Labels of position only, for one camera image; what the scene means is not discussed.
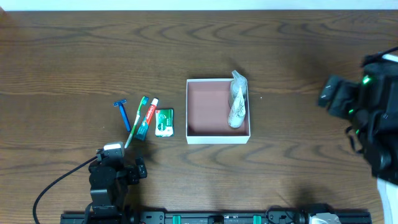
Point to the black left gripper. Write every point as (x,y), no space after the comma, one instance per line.
(134,172)

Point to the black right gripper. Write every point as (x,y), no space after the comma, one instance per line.
(337,97)

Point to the blue disposable razor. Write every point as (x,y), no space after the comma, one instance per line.
(120,105)

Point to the clear pump bottle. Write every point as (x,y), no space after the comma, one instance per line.
(238,81)

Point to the white patterned cream tube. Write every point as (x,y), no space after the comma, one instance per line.
(238,110)

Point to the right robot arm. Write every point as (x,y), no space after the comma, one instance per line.
(371,107)

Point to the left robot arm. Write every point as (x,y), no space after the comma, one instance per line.
(110,180)

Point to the green white soap bar pack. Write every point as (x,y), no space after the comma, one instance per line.
(164,123)

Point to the red teal toothpaste tube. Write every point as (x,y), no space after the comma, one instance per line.
(143,128)

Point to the green white toothbrush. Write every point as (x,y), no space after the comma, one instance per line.
(143,102)

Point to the white square cardboard box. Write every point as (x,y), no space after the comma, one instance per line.
(207,111)

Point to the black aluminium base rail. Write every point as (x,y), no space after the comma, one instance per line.
(317,213)

